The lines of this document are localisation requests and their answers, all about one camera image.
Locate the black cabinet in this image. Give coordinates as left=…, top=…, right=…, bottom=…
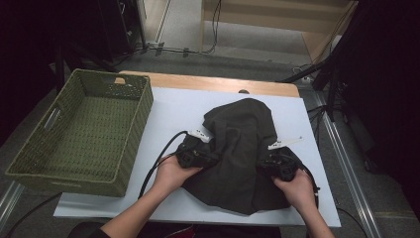
left=98, top=0, right=147, bottom=62

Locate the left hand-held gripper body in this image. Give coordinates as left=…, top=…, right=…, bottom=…
left=174, top=129, right=222, bottom=170

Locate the dark curtain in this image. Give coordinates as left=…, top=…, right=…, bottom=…
left=333, top=0, right=420, bottom=219

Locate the black metal stand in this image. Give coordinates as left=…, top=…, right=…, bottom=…
left=53, top=43, right=118, bottom=93

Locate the green woven basket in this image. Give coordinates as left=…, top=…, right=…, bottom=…
left=5, top=67, right=155, bottom=198

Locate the hand-held gripper cable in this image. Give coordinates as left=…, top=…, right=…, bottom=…
left=298, top=163, right=321, bottom=209
left=138, top=130, right=189, bottom=199

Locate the short metal rail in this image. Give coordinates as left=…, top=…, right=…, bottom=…
left=0, top=180, right=26, bottom=229

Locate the black tripod stand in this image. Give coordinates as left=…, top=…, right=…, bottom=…
left=276, top=49, right=348, bottom=123

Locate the thick black cable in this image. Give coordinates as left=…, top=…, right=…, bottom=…
left=3, top=192, right=63, bottom=238

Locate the person's right hand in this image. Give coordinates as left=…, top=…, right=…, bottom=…
left=271, top=168, right=319, bottom=212

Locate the white board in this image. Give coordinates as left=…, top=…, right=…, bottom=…
left=53, top=86, right=342, bottom=228

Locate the black cable with clips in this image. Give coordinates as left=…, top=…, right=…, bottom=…
left=145, top=41, right=216, bottom=58

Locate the dark pleated skirt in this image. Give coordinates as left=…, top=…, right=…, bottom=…
left=180, top=97, right=306, bottom=216

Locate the right hand-held gripper cable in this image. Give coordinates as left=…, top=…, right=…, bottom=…
left=298, top=163, right=321, bottom=209

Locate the person's left hand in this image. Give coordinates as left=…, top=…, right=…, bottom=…
left=152, top=154, right=204, bottom=196

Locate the light wooden shelf unit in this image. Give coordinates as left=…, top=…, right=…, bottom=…
left=199, top=0, right=360, bottom=63

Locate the hanging black cable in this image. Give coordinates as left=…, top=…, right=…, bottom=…
left=211, top=0, right=223, bottom=54

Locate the long metal rail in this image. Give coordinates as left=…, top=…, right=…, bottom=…
left=313, top=92, right=384, bottom=238

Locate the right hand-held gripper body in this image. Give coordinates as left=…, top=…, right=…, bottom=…
left=259, top=136, right=304, bottom=182

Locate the left hand-held gripper cable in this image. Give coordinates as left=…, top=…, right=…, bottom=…
left=138, top=130, right=189, bottom=199

